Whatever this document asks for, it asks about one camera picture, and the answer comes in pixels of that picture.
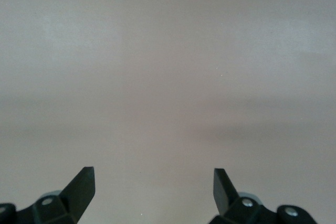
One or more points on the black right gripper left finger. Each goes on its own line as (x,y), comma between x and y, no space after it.
(73,197)

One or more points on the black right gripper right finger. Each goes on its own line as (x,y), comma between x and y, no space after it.
(228,203)

